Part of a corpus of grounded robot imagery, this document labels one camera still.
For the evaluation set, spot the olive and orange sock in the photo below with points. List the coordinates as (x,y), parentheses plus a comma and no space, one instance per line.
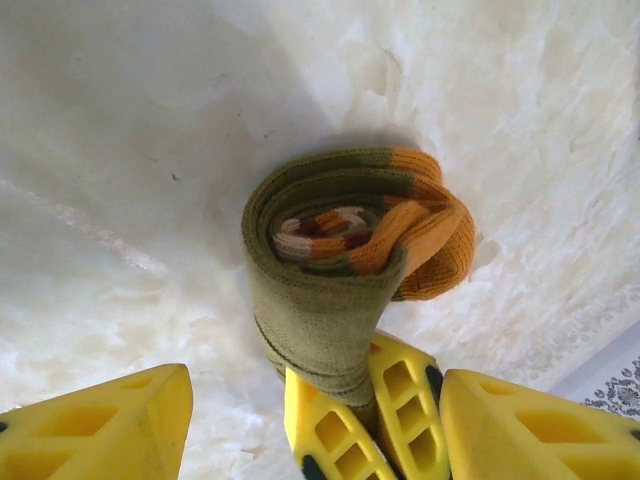
(320,310)

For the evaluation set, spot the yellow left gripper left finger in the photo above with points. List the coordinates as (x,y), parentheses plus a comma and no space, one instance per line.
(100,430)

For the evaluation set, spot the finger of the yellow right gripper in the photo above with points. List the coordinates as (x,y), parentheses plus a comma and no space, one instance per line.
(320,425)
(415,400)

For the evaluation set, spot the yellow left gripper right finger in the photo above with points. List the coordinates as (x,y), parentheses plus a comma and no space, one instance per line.
(525,440)

